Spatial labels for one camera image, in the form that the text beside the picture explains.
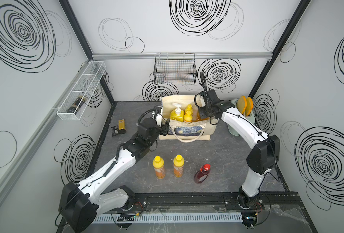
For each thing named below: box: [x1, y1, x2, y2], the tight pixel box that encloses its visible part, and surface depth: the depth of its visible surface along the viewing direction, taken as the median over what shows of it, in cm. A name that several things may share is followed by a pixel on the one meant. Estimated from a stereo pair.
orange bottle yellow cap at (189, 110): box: [184, 103, 194, 115], surface depth 88 cm
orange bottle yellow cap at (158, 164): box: [152, 155, 166, 180], surface depth 69 cm
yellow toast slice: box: [237, 95, 247, 115], surface depth 93 cm
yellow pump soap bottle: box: [170, 102, 185, 122], surface depth 87 cm
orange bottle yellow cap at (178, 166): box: [172, 154, 185, 178], surface depth 69 cm
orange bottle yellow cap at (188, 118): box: [183, 110, 193, 123], surface depth 87 cm
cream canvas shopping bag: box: [158, 94, 218, 143], surface depth 88 cm
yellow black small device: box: [110, 118, 126, 137], surface depth 101 cm
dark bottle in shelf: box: [66, 95, 87, 115], surface depth 68 cm
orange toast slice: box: [245, 97, 254, 117], surface depth 91 cm
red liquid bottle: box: [194, 163, 211, 184], surface depth 71 cm
